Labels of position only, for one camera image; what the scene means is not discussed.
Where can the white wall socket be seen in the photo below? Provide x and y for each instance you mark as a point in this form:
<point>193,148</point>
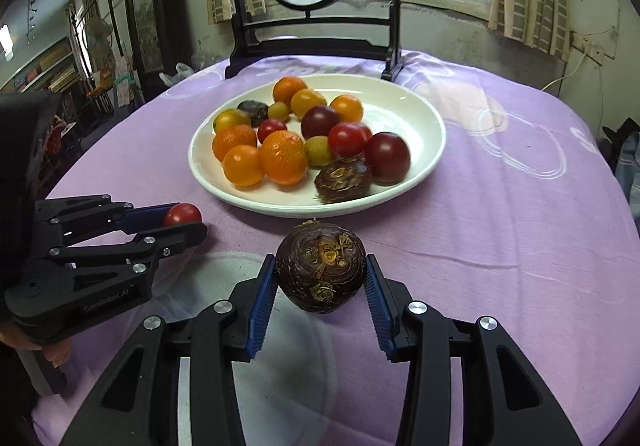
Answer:
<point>598,46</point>

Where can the blue cloth bag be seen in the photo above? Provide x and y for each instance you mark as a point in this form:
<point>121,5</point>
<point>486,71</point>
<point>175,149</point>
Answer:
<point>624,160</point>

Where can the orange mandarin plate left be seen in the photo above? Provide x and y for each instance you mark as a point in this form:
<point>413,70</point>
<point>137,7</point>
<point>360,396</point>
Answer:
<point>228,138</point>

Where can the smooth orange fruit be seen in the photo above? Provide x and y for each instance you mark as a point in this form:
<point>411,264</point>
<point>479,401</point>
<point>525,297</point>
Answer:
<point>242,166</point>

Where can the small yellow fruit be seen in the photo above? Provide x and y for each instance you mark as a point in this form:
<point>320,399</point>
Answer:
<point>279,111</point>
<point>318,152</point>

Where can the white oval plate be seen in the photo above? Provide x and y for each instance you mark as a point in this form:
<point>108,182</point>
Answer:
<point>386,108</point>

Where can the white plastic bag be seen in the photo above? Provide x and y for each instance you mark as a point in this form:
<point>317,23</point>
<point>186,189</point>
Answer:
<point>183,71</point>

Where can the person's left hand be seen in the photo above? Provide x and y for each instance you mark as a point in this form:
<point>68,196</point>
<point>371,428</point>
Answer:
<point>57,354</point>

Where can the purple tablecloth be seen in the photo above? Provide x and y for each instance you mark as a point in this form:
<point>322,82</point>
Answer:
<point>522,219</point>

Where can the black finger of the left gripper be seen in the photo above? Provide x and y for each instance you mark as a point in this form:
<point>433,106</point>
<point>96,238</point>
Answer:
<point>166,241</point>

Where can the dark red plum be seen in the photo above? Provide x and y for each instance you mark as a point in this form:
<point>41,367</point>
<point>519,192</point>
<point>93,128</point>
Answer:
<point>319,120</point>
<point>388,157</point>

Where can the orange mandarin plate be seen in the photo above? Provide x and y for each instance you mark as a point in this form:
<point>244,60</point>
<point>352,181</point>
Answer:
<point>285,88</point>
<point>228,138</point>

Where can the small dark purple fruit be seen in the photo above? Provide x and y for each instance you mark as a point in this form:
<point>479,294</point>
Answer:
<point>257,111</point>

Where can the red cherry tomato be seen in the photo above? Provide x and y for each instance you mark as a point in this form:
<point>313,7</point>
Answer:
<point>182,213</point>
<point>269,126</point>

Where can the orange mandarin plate back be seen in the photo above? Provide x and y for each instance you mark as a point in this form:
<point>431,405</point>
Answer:
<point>285,88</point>

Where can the dark red plum left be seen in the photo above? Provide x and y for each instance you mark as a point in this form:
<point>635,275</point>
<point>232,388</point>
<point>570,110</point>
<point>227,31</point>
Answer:
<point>319,120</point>

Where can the small orange tomato plate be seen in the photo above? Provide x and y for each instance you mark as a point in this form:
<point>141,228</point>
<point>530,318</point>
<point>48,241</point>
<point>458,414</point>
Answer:
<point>348,107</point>

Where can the dark wooden cabinet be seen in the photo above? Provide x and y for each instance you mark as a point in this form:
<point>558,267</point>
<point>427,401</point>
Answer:
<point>160,39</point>

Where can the yellow orange round fruit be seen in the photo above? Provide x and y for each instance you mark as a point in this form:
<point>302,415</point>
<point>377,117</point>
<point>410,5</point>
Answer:
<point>303,100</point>

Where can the yellow green round fruit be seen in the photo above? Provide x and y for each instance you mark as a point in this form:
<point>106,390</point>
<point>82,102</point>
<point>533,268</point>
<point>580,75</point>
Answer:
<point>230,118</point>

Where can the small yellow fruit bottom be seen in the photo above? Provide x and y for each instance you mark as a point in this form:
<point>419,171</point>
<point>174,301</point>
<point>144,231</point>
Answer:
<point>279,111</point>

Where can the large orange mandarin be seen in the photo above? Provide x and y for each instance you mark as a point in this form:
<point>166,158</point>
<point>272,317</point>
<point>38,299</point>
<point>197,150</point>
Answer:
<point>284,158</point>

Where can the dark passion fruit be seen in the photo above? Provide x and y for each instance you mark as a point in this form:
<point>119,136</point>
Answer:
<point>320,266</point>
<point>343,180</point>

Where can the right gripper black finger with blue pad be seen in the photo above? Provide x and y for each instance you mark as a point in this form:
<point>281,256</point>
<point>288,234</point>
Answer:
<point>144,219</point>
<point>135,401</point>
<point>504,399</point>

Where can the dark red plum right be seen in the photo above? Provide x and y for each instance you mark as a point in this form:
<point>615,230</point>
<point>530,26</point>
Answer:
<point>388,157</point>

